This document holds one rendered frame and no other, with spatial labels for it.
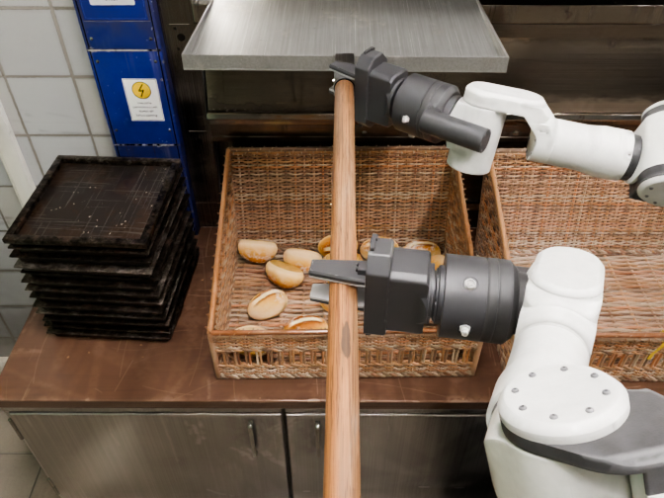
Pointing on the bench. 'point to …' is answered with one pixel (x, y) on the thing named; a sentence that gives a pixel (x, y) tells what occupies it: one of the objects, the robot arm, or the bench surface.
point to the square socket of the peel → (346, 62)
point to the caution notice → (143, 99)
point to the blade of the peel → (345, 35)
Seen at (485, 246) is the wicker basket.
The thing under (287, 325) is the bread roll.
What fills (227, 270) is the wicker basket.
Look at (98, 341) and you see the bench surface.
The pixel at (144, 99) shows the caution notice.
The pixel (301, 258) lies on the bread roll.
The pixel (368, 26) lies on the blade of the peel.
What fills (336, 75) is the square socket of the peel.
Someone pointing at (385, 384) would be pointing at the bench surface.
